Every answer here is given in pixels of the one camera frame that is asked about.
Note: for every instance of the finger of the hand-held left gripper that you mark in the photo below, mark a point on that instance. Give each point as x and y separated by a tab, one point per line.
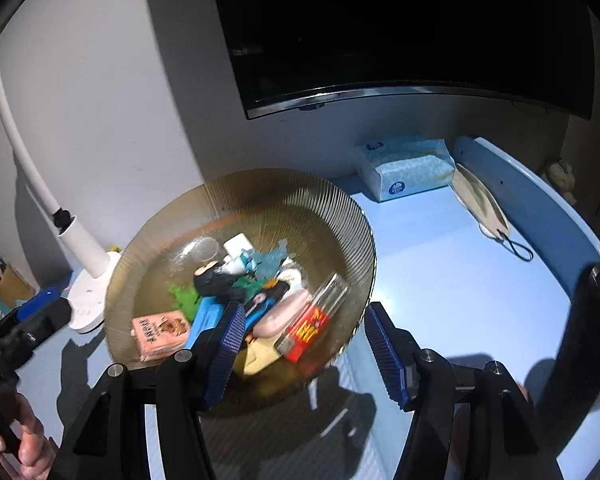
40	301
45	320

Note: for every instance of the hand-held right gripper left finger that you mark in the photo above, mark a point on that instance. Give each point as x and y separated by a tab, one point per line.
225	350

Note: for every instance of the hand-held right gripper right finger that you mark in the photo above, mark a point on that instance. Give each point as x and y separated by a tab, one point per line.
385	355

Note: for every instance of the yellow box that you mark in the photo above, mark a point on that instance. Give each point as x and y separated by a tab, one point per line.
260	357

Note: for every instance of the blue lighter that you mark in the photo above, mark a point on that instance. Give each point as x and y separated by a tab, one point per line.
205	317

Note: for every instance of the green translucent toy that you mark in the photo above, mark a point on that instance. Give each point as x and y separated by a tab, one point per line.
187	300

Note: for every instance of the orange card box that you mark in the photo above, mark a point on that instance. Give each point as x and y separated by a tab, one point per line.
160	332

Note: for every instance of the clear oval case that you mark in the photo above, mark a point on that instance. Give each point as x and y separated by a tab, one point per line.
285	315

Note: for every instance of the black round toy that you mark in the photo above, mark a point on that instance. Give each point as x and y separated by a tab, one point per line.
215	280

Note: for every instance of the black card box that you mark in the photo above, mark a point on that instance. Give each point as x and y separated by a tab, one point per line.
275	292

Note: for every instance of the red box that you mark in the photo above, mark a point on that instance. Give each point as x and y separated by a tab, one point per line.
305	337

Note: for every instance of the red and clear packet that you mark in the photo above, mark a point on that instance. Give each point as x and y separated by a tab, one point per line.
325	300

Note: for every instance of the white wall charger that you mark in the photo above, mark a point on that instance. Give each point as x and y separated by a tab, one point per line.
292	277

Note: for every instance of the clear plastic cup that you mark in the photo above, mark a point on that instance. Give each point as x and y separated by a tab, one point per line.
202	250

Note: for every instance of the white and blue toy figure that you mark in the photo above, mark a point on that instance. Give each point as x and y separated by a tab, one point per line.
237	247

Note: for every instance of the amber ribbed glass bowl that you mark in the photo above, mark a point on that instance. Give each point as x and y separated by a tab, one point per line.
280	210

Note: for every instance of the person's left hand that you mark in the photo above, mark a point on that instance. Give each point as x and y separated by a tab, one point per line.
30	440

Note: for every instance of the brown cardboard pen holder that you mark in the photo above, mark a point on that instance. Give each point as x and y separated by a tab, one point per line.
15	287

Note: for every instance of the white desk lamp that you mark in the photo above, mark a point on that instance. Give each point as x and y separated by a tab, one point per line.
80	245

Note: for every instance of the beige face mask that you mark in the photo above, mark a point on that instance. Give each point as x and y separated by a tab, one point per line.
480	200

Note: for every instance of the blue tissue pack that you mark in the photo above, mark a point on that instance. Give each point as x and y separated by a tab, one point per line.
405	167

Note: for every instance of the light blue curved board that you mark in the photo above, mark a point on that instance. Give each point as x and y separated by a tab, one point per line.
545	195

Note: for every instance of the beige plush toy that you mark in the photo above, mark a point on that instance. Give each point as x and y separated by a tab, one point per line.
560	175

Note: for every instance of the black monitor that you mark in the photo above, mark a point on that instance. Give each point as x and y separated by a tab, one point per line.
405	25

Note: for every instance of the black rounded post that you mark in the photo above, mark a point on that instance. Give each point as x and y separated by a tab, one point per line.
590	335

